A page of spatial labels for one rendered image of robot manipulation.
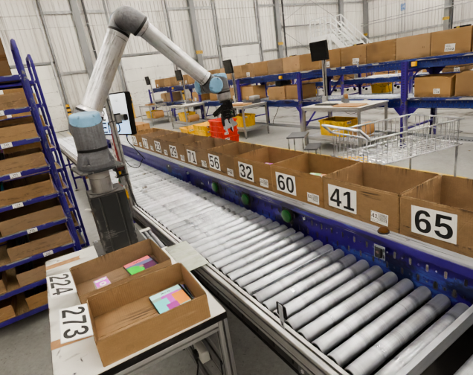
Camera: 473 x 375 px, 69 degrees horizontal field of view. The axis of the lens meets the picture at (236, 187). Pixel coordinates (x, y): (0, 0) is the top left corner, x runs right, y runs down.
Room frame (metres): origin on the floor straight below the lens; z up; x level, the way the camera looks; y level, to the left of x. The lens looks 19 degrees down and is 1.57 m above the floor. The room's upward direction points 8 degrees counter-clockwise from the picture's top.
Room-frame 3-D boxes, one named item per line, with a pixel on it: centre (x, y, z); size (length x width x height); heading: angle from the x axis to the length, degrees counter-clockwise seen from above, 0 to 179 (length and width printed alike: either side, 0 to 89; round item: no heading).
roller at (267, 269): (1.35, -0.15, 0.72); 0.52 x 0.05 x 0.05; 120
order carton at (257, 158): (2.11, -0.23, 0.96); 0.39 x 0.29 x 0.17; 30
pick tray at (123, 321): (1.07, 0.39, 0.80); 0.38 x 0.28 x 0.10; 116
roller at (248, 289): (1.30, -0.19, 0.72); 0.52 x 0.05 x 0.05; 120
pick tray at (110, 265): (1.35, 0.56, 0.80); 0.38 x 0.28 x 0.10; 120
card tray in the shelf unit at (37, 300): (2.39, 1.54, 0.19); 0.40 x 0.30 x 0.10; 122
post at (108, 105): (2.41, 0.79, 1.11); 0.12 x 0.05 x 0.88; 30
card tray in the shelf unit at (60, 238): (2.40, 1.53, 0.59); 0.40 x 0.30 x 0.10; 118
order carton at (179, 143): (3.13, 0.37, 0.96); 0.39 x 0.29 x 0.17; 30
